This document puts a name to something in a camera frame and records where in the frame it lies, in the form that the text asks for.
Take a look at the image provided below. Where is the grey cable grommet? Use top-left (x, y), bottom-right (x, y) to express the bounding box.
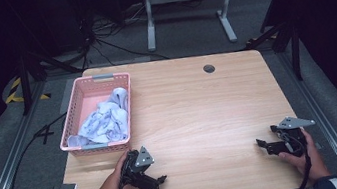
top-left (202, 63), bottom-right (217, 75)

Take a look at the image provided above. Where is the pink plastic basket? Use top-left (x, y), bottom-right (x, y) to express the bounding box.
top-left (49, 69), bottom-right (142, 160)

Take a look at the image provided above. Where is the bundle of black cables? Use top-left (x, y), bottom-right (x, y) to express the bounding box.
top-left (76, 3), bottom-right (170, 73)

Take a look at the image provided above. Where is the yellow black floor tape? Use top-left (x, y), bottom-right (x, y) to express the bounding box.
top-left (1, 72), bottom-right (53, 107)

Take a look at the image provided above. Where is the person's right hand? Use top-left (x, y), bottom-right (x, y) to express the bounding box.
top-left (274, 125), bottom-right (332, 189)

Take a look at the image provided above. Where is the white towel with blue print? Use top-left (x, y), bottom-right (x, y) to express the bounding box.
top-left (60, 86), bottom-right (136, 150)

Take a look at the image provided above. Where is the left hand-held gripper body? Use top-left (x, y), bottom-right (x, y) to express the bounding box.
top-left (117, 144), bottom-right (160, 189)

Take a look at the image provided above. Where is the black floor cable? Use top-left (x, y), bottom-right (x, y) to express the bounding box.
top-left (0, 112), bottom-right (79, 189)

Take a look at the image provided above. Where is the grey tape piece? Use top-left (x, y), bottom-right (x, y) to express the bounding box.
top-left (50, 181), bottom-right (79, 189)

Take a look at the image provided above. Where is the black metal stand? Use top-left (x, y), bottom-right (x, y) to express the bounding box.
top-left (12, 41), bottom-right (89, 117)
top-left (241, 17), bottom-right (308, 89)

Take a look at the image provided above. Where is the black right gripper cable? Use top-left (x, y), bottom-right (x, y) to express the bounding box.
top-left (284, 138), bottom-right (317, 189)

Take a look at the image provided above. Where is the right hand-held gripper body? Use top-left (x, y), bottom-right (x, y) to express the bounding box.
top-left (262, 112), bottom-right (321, 162)

